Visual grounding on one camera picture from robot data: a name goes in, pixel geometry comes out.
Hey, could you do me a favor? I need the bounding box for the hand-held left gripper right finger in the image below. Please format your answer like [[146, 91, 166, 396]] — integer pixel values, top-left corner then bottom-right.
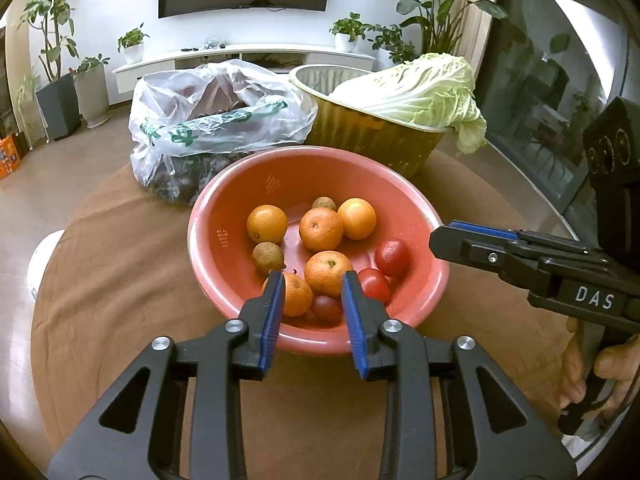
[[341, 270, 578, 480]]

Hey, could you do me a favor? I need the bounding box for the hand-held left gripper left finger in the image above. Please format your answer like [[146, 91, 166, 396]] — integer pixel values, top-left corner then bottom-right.
[[47, 270, 287, 480]]

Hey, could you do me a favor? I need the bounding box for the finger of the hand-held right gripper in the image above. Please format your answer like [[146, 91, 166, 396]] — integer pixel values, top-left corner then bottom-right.
[[449, 220, 607, 259], [428, 225, 539, 286]]

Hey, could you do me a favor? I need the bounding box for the small dark red plum tomato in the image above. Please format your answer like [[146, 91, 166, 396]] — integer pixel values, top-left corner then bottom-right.
[[312, 295, 344, 323]]

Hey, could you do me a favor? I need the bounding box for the mandarin orange with stem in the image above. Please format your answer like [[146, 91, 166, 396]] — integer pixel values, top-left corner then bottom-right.
[[304, 250, 354, 297], [262, 272, 314, 318], [299, 207, 345, 252]]

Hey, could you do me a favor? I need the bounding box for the smooth round orange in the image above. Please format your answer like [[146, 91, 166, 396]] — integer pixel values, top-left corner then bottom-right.
[[246, 204, 289, 244], [337, 198, 377, 241]]

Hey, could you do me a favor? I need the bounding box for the red plastic colander bowl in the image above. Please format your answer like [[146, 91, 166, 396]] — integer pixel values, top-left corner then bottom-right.
[[187, 146, 451, 357]]

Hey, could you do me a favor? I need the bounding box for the person's right hand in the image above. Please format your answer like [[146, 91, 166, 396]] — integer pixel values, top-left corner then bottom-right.
[[558, 318, 640, 412]]

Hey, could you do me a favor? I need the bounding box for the glass sliding door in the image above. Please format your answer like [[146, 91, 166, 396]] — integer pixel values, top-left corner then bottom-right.
[[475, 0, 637, 267]]

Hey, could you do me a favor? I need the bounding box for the yellow plastic basin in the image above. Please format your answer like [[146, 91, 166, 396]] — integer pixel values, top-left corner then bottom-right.
[[289, 64, 446, 179]]

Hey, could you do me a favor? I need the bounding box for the napa cabbage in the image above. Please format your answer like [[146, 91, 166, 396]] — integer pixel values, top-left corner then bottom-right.
[[327, 52, 488, 156]]

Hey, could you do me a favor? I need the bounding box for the beige curtain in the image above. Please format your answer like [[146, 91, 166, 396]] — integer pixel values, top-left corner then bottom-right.
[[451, 0, 501, 69]]

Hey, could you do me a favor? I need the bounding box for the clear plastic bag green print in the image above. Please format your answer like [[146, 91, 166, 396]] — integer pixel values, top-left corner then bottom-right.
[[129, 59, 318, 206]]

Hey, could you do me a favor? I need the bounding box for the large leafy plant grey pot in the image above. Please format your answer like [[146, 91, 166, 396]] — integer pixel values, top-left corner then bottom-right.
[[379, 0, 509, 57]]

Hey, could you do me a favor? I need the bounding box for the white round stool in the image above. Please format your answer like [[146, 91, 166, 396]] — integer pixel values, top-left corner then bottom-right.
[[27, 229, 66, 302]]

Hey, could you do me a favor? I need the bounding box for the small plant in white pot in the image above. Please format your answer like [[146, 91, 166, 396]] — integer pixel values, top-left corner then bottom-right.
[[117, 22, 150, 65], [330, 12, 369, 54]]

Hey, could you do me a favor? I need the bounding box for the white television cabinet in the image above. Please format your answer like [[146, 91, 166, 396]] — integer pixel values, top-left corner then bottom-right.
[[112, 45, 376, 94]]

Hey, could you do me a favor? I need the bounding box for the plant in beige pot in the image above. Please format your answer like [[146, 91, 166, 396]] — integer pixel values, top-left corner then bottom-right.
[[73, 53, 111, 130]]

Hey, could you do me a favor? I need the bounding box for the tall plant in dark pot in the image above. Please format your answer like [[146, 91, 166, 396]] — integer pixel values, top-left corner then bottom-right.
[[17, 0, 84, 142]]

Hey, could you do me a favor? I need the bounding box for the orange cardboard box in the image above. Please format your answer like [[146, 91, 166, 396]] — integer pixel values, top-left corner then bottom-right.
[[0, 134, 24, 181]]

